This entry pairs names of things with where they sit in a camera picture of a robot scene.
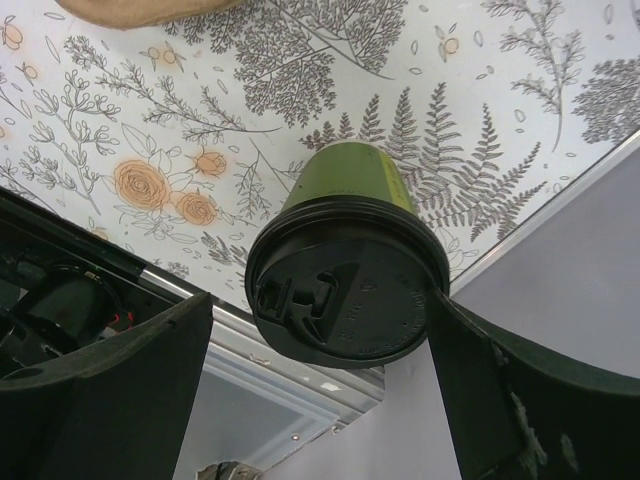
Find black plastic cup lid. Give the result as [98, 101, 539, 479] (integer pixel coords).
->
[245, 196, 450, 369]

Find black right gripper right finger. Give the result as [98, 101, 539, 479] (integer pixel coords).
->
[425, 289, 639, 479]

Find aluminium frame rail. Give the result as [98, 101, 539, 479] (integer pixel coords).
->
[189, 299, 386, 471]

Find floral table mat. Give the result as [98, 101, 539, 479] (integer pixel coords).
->
[1, 1, 639, 306]

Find green paper coffee cup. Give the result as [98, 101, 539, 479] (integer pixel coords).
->
[282, 141, 417, 214]

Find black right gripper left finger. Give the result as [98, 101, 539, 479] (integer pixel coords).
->
[1, 293, 213, 479]

